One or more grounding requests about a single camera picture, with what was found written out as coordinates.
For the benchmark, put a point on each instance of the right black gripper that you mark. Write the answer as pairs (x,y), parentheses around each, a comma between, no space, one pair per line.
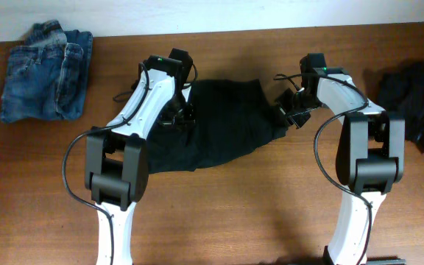
(283,107)

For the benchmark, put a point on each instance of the folded blue denim jeans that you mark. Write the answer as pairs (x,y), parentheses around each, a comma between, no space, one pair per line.
(47,76)

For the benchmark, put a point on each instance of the dark navy crumpled garment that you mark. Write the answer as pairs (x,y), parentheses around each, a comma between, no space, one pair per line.
(403,92)

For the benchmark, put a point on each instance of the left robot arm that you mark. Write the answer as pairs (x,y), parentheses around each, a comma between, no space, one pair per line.
(116,165)

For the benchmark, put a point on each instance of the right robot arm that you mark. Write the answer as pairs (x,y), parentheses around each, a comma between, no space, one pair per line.
(369,158)

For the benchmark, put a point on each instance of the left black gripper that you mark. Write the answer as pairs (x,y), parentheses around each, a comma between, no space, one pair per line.
(182,123)

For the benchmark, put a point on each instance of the black jeans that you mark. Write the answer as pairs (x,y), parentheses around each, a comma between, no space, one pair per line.
(232,119)

